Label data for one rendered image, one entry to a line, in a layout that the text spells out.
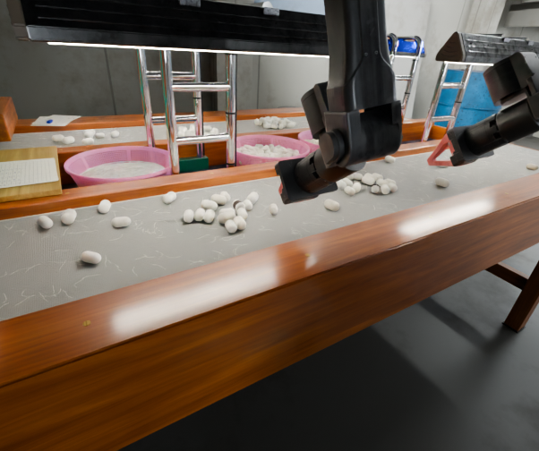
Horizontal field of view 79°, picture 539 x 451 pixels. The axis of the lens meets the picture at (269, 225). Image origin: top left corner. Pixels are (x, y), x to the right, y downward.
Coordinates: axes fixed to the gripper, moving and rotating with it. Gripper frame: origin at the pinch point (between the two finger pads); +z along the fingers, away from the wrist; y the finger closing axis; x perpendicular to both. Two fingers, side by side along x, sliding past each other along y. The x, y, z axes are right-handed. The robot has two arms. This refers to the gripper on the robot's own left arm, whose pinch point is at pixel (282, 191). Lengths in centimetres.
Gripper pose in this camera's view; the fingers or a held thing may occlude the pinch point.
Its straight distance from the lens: 61.6
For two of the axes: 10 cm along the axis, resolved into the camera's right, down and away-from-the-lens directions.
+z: -4.4, 2.0, 8.8
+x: 2.8, 9.6, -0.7
